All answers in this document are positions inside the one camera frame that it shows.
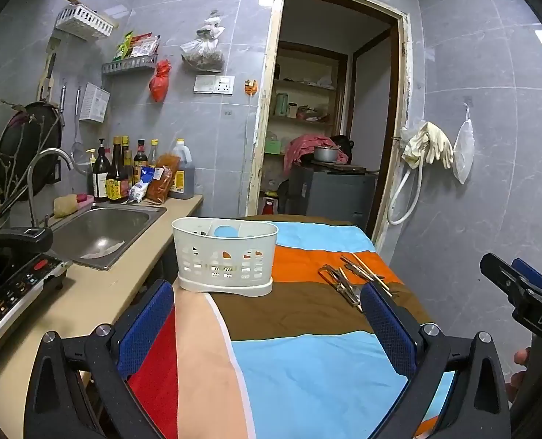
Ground red plastic bag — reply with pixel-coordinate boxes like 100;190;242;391
149;59;172;102

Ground wooden cutting board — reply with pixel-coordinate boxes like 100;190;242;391
40;37;61;101

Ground worn door frame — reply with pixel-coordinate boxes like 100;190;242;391
246;0;413;248

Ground yellow-capped sauce bottle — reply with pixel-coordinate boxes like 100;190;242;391
121;136;135;188

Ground white plastic utensil caddy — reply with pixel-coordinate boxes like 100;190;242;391
171;217;279;298

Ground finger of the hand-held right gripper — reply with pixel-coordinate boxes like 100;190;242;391
511;257;542;305
480;252;534;305

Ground dark pump bottle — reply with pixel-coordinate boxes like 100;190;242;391
91;138;111;202

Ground white hose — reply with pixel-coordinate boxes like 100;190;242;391
387;155;425;226

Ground orange-red spice packet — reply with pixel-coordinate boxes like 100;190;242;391
145;154;181;205

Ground wooden shelf unit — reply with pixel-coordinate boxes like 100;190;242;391
264;41;349;193

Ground yellow sponge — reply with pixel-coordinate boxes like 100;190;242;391
53;194;78;219

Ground metal pot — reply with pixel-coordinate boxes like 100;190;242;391
313;145;340;163

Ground stainless steel sink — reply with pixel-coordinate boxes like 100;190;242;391
46;201;167;270

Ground black bag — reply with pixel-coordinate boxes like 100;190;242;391
330;135;355;165

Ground green seasoning packet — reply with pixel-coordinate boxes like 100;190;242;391
116;31;134;60

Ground blue white packet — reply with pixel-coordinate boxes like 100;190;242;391
129;168;156;204

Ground thin white cable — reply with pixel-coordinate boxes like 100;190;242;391
241;94;254;179

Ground curved metal faucet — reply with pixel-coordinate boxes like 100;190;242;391
26;147;72;229

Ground grey metal wall shelf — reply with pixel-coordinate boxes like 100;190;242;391
101;53;158;76

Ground clear bag of dried goods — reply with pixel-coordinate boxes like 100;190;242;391
180;10;227;74

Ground black induction cooker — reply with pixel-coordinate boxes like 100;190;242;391
0;254;72;367

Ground pink cloth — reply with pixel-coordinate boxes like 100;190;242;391
284;134;349;172

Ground black wok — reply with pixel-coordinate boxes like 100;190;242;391
0;102;63;202

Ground white plastic wall basket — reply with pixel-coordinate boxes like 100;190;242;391
55;4;115;40

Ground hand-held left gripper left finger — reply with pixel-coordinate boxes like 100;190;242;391
24;278;175;439

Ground metal pan black handle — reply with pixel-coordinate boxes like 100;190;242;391
0;226;54;312

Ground large plastic jug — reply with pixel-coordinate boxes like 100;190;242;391
168;138;195;200

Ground red white seasoning packet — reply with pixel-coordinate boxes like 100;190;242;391
131;33;161;58

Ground cream rubber gloves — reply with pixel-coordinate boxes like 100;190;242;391
401;121;455;170

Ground person's right hand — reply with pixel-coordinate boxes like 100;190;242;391
506;349;531;402

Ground small grey refrigerator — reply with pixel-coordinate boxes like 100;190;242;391
289;165;377;234

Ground red-capped sauce bottle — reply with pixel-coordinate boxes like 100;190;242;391
134;139;149;184

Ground white filter bag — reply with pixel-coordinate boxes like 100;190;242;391
452;103;476;185

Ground striped colourful blanket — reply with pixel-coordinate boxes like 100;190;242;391
127;215;457;439

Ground dark soy sauce bottle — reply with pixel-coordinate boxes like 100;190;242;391
106;136;130;204

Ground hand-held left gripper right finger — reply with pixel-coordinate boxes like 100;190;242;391
360;281;512;439

